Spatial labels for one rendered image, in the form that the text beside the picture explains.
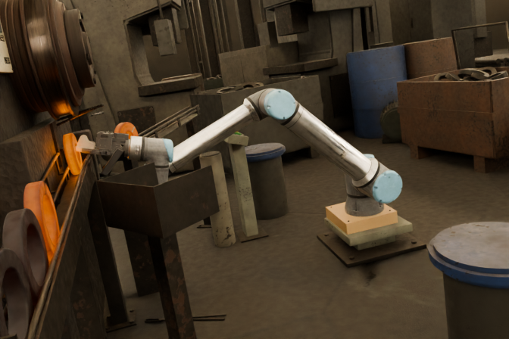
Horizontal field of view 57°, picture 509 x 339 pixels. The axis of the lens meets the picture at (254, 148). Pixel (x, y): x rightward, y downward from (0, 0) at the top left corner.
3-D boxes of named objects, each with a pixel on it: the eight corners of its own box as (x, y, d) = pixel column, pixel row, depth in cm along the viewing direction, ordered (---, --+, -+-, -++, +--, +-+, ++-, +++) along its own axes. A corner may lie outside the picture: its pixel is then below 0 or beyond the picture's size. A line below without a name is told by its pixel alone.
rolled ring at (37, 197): (36, 210, 96) (19, 214, 95) (60, 276, 105) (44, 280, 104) (42, 165, 111) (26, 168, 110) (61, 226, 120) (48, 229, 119)
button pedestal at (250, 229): (242, 244, 258) (223, 135, 246) (233, 231, 281) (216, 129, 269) (270, 237, 261) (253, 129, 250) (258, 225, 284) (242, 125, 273)
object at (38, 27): (48, 125, 150) (11, -28, 141) (67, 113, 195) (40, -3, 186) (69, 122, 151) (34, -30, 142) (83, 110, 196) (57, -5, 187)
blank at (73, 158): (60, 138, 165) (70, 137, 166) (65, 131, 179) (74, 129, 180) (72, 180, 169) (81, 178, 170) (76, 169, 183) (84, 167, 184)
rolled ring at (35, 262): (31, 193, 96) (14, 197, 96) (14, 232, 79) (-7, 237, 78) (54, 271, 102) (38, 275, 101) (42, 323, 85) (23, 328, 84)
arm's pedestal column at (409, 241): (385, 222, 258) (383, 208, 257) (426, 247, 220) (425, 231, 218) (316, 237, 251) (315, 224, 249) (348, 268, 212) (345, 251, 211)
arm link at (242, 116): (267, 82, 209) (135, 163, 200) (276, 82, 197) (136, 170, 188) (279, 104, 213) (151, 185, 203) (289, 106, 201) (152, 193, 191)
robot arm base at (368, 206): (376, 199, 242) (374, 181, 240) (390, 212, 223) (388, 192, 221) (340, 206, 241) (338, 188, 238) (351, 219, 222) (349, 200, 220)
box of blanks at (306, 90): (233, 181, 393) (217, 90, 378) (195, 169, 465) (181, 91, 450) (329, 153, 440) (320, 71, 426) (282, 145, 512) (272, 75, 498)
